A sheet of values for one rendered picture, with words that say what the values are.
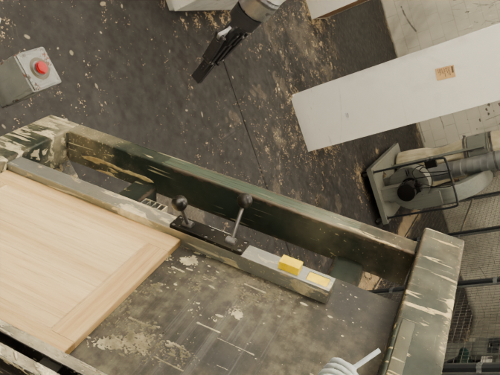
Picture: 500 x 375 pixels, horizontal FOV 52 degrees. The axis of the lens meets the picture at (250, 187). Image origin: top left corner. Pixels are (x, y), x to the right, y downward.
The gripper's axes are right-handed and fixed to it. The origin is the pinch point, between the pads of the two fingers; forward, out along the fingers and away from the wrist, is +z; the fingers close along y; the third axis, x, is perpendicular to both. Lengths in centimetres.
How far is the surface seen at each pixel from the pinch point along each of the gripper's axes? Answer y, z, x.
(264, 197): 5.3, 14.0, -34.9
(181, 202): -25.4, 12.2, -25.4
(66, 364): -66, 20, -39
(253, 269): -18, 14, -48
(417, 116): 349, 61, -44
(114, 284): -42, 27, -31
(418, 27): 787, 84, 67
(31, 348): -67, 24, -33
